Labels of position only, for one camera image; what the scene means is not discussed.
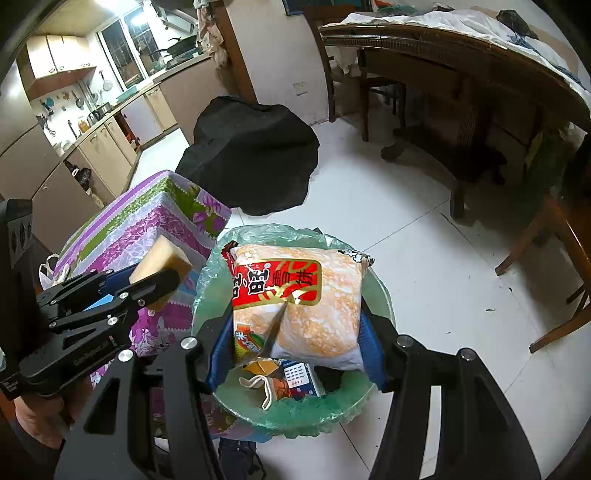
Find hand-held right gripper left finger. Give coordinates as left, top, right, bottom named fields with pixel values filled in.
left=53, top=302, right=236, bottom=480

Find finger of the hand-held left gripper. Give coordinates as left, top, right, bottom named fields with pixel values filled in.
left=36, top=265, right=136, bottom=320
left=47, top=268, right=182, bottom=334

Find snack bag with red label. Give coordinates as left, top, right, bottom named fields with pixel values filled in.
left=228, top=244, right=372, bottom=373

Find hanging cloth bags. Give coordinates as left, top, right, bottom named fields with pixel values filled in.
left=195, top=0, right=230, bottom=68

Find kitchen wall cabinet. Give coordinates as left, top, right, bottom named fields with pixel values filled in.
left=17, top=34, right=99, bottom=101

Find kitchen window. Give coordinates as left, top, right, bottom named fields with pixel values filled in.
left=98, top=4, right=161, bottom=89

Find dark wooden chair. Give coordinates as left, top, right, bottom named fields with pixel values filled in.
left=301, top=4, right=408, bottom=143

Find bin with green liner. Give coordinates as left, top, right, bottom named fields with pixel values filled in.
left=191, top=223, right=394, bottom=440

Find beige sponge block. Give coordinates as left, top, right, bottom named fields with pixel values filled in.
left=129, top=234, right=193, bottom=313

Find orange plastic packet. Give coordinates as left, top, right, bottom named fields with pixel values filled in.
left=239, top=374, right=294, bottom=411

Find round wooden table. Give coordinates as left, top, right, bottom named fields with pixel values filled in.
left=320, top=22, right=591, bottom=220

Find black crumpled item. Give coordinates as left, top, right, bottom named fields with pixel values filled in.
left=318, top=366, right=345, bottom=394

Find person's left forearm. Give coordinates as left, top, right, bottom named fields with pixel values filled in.
left=13, top=392, right=75, bottom=449

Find black fabric cover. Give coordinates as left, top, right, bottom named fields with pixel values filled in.
left=175, top=95, right=321, bottom=217

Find light wooden chair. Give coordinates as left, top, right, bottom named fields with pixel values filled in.
left=495, top=193, right=591, bottom=354

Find dark blue cloth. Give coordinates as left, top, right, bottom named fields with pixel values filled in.
left=217, top=438, right=267, bottom=480

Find black wok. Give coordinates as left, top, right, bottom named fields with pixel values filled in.
left=158, top=36, right=200, bottom=59

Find beige refrigerator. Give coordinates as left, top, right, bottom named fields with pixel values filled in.
left=0, top=60, right=105, bottom=254

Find dark window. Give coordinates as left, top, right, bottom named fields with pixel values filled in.
left=281, top=0, right=373, bottom=16

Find range hood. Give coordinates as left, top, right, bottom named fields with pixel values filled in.
left=151, top=1, right=200, bottom=34

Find white cloth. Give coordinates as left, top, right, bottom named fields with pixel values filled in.
left=338, top=8, right=591, bottom=88

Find gold cardboard box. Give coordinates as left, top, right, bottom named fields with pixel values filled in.
left=239, top=357, right=279, bottom=384

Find blue and white box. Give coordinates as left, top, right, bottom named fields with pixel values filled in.
left=278, top=359, right=327, bottom=399

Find floral striped tablecloth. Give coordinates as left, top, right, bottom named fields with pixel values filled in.
left=52, top=170, right=259, bottom=443

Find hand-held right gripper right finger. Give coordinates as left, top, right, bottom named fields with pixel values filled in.
left=360, top=298, right=542, bottom=480

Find beige kitchen base cabinets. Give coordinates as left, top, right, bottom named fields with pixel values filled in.
left=62, top=53, right=232, bottom=204

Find white plastic bag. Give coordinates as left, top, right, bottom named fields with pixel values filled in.
left=38, top=253, right=62, bottom=291

